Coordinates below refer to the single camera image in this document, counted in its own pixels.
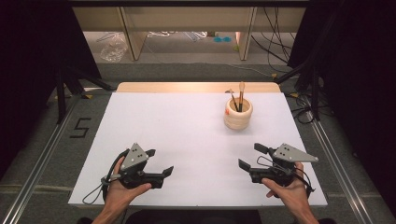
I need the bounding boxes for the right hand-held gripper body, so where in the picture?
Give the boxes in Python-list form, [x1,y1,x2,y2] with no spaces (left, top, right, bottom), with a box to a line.
[249,142,319,189]

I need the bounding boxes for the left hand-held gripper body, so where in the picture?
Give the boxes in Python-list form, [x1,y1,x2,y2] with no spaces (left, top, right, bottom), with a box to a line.
[116,142,165,190]

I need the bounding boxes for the cream ribbed brush holder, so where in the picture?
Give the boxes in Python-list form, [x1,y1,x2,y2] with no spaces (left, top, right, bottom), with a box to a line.
[223,96,254,131]

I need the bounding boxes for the small thin makeup brush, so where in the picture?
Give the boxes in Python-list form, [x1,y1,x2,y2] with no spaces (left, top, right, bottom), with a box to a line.
[228,89,240,113]

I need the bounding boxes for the large makeup brush gold ferrule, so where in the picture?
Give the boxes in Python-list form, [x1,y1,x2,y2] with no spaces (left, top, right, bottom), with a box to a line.
[238,80,246,113]

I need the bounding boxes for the person's left hand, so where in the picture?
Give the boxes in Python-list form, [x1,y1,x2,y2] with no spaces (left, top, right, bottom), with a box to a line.
[104,157,153,216]

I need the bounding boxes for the person's right hand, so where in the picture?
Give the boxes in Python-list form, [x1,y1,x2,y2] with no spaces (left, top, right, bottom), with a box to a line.
[261,161,313,217]

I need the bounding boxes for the white table board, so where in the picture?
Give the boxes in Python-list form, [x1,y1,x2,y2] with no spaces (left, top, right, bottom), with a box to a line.
[67,91,329,208]

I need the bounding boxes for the person's lap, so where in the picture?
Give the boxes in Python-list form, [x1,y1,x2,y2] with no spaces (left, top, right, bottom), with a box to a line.
[124,209,263,224]

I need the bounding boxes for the black metal stand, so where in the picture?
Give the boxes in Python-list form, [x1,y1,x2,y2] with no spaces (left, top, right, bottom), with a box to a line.
[274,59,322,122]
[55,65,115,125]

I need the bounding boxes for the light wooden table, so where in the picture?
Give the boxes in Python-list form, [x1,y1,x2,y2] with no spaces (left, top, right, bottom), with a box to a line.
[116,81,282,94]

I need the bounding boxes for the dark curtain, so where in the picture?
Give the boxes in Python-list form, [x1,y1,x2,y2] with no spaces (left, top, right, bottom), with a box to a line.
[0,0,103,180]
[288,0,396,216]

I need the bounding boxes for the clear plastic bag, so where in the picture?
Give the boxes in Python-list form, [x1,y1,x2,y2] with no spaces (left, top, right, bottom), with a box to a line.
[99,33,129,63]

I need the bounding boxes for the left hand-held gripper cable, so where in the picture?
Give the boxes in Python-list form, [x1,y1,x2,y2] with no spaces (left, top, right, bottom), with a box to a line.
[81,148,131,205]

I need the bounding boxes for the hand-held gripper cable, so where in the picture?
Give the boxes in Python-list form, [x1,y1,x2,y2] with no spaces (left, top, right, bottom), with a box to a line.
[81,148,131,205]
[256,155,316,199]

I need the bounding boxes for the right hand-held gripper cable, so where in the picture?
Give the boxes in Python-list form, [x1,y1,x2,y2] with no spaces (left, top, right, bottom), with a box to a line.
[256,155,316,199]

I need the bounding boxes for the black floor cable bundle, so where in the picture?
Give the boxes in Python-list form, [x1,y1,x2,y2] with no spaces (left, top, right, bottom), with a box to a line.
[288,92,316,125]

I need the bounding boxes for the aluminium floor rail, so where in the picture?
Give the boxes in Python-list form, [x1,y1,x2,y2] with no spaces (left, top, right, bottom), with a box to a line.
[306,110,376,224]
[0,92,82,224]

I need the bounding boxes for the black hanging cables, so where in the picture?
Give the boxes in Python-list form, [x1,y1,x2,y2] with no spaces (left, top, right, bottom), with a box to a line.
[250,7,297,74]

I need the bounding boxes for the white floor wires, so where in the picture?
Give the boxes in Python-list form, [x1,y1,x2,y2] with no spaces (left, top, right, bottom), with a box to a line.
[146,30,209,41]

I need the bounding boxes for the beige wooden desk frame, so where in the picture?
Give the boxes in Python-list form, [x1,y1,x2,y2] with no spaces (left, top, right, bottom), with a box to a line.
[72,6,307,62]

